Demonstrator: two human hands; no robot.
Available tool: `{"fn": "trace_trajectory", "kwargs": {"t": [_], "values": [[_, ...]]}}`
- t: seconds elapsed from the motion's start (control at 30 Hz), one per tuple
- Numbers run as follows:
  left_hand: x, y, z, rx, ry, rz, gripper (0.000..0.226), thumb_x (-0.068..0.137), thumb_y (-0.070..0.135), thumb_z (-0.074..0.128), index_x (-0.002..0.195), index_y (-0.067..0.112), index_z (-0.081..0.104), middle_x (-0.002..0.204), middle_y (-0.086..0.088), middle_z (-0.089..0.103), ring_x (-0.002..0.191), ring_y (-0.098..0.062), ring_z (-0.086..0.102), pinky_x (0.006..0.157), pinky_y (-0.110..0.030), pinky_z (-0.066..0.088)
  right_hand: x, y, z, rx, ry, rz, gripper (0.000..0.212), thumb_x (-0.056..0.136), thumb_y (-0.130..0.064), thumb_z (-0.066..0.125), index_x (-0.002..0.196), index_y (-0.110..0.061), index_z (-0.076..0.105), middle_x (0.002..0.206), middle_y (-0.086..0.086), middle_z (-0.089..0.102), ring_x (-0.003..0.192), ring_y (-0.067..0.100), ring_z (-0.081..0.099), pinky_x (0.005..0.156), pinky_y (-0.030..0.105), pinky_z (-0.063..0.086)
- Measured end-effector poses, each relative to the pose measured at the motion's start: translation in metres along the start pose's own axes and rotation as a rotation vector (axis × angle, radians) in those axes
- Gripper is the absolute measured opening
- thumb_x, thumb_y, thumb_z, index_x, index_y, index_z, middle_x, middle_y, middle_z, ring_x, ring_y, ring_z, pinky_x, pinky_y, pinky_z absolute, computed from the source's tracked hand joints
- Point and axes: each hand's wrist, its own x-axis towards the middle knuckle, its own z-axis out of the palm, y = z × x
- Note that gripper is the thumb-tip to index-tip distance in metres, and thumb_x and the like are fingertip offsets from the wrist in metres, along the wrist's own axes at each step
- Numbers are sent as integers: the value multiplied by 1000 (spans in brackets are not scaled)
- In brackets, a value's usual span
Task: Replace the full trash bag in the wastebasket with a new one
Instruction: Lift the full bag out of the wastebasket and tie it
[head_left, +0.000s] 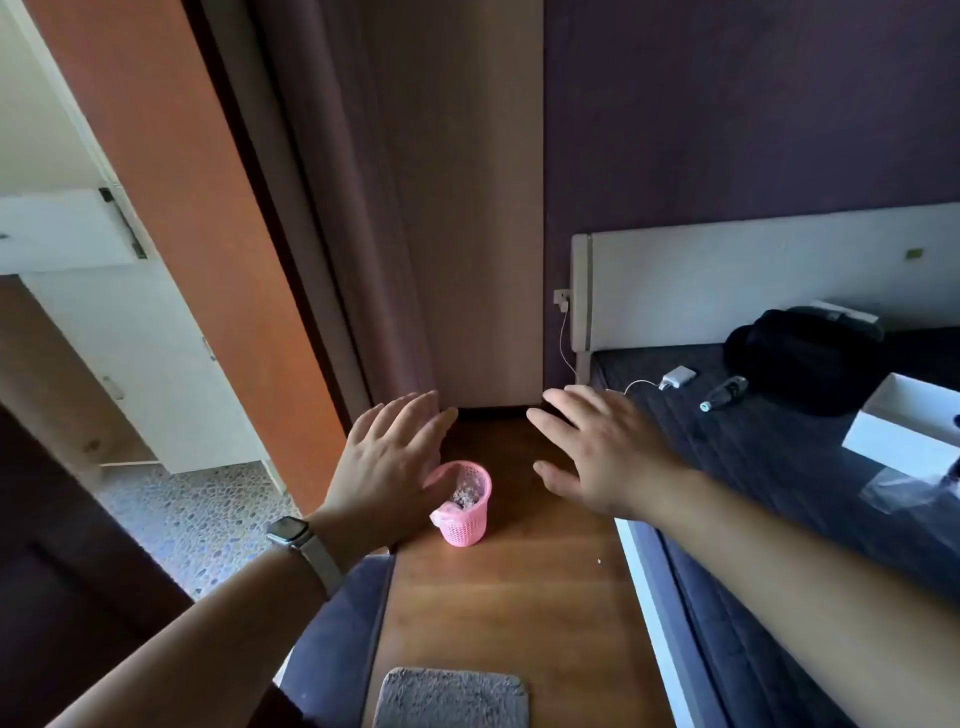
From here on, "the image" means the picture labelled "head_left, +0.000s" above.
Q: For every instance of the open white cardboard box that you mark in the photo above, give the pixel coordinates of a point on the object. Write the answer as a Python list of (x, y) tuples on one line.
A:
[(900, 427)]

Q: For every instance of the person's right hand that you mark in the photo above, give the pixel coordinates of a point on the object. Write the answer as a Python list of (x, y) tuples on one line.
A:
[(615, 457)]

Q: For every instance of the white cabinet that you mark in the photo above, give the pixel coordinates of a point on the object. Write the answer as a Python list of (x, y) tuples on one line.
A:
[(112, 300)]

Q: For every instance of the person's left hand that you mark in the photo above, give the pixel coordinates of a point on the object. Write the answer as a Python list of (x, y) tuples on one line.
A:
[(379, 480)]

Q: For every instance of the white bed frame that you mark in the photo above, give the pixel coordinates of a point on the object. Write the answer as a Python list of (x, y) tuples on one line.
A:
[(656, 622)]

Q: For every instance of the grey fluffy floor mat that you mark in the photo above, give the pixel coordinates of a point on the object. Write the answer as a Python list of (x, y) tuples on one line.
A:
[(450, 699)]

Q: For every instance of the white charger adapter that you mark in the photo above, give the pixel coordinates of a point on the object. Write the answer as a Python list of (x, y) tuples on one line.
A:
[(677, 377)]

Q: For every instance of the white wall plug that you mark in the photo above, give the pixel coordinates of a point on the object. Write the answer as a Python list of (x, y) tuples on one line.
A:
[(562, 297)]

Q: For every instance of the person's left little finger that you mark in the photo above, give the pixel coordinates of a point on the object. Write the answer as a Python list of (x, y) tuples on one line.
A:
[(358, 435)]

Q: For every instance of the grey wrist watch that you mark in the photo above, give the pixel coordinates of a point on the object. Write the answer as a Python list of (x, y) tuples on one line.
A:
[(307, 551)]

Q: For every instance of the pink mesh waste basket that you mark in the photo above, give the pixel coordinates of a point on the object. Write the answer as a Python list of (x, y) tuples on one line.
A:
[(466, 517)]

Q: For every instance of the person's right forearm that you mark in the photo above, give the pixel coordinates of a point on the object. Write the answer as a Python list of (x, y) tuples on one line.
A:
[(810, 592)]

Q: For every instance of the brown wooden wardrobe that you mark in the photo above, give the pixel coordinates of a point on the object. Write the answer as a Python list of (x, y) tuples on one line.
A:
[(480, 202)]

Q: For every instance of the person's right middle finger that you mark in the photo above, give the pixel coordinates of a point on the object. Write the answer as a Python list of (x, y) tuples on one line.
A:
[(574, 411)]

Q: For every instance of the purple curtain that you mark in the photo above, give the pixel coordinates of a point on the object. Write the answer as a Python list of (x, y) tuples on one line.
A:
[(352, 195)]

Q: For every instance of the white bed headboard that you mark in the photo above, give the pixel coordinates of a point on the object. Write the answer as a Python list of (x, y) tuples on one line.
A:
[(735, 285)]

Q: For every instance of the clear plastic bag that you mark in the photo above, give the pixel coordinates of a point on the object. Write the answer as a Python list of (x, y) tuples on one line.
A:
[(904, 491)]

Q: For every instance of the flat white box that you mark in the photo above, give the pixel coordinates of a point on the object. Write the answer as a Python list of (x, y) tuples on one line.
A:
[(847, 310)]

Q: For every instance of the dark blue bed mattress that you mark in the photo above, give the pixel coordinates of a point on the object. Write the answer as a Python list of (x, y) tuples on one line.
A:
[(780, 465)]

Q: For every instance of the person's left middle finger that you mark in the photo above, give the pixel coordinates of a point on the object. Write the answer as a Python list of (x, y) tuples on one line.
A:
[(401, 418)]

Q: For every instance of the dark wooden furniture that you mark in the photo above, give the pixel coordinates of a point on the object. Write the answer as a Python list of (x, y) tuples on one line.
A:
[(67, 570)]

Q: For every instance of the dark blue cushion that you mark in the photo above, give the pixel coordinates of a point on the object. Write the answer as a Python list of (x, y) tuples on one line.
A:
[(341, 637)]

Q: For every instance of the person's left thumb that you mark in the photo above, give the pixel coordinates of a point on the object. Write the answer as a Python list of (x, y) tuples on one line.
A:
[(441, 442)]

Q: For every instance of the black bag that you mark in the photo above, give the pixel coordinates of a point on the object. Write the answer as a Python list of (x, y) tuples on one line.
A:
[(806, 360)]

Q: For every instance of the orange wooden door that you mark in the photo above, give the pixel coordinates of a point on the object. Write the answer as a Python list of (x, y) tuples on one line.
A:
[(195, 225)]

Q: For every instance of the person's left forearm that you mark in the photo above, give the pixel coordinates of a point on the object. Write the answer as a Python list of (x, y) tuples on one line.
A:
[(225, 637)]

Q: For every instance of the person's right thumb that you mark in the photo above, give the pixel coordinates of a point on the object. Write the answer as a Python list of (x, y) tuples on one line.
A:
[(559, 480)]

